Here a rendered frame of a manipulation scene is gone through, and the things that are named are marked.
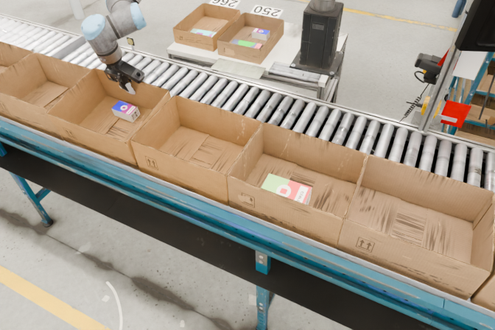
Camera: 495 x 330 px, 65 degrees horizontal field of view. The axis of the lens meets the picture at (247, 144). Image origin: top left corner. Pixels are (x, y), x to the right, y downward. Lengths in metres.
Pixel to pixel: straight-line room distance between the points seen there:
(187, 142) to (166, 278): 0.93
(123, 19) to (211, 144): 0.57
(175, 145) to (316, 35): 1.00
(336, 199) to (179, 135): 0.69
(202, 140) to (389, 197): 0.75
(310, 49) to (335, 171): 0.93
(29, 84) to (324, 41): 1.49
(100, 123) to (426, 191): 1.31
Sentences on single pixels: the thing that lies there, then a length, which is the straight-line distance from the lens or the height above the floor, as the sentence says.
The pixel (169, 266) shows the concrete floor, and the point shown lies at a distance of 2.31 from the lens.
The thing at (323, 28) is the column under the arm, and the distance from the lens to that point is 2.13.
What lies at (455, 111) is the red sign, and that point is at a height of 0.87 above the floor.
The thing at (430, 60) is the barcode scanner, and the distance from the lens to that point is 1.84.
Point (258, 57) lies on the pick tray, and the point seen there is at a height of 0.80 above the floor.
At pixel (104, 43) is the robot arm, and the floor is 1.29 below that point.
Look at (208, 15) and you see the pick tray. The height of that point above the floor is 0.77.
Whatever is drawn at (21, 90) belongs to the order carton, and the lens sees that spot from 2.11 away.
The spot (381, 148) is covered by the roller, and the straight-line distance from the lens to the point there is 1.84.
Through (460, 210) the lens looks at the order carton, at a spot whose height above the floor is 0.93.
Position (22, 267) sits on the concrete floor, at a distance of 2.61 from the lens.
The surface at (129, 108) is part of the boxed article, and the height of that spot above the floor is 0.96.
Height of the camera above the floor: 2.00
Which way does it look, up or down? 45 degrees down
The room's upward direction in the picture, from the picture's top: 2 degrees counter-clockwise
